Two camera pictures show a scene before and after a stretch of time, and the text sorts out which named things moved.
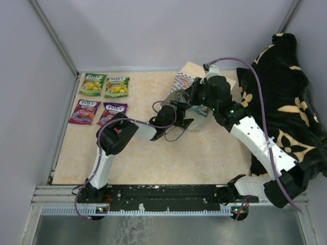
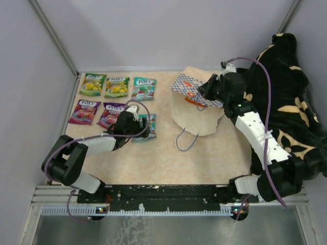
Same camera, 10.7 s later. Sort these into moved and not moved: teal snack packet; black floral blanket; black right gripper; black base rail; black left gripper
Moved: black right gripper; black left gripper; teal snack packet
Not moved: black base rail; black floral blanket
